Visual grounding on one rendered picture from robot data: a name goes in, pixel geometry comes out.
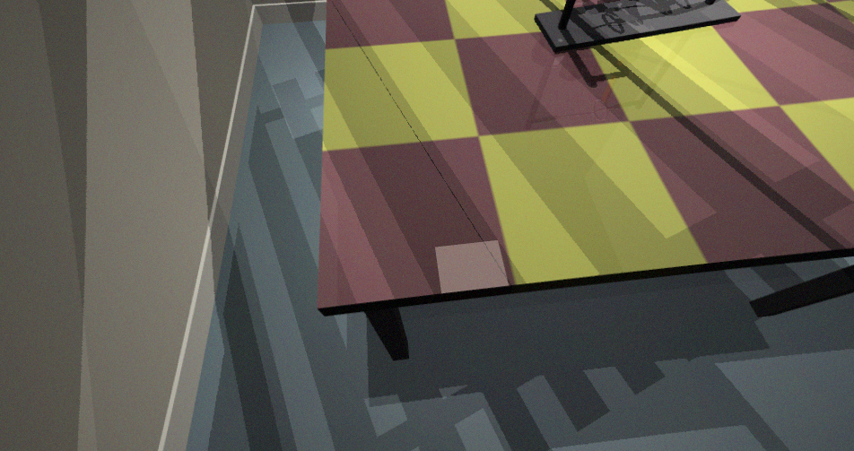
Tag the black stand with two posts and wire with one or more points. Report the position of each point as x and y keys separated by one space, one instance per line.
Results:
x=606 y=23

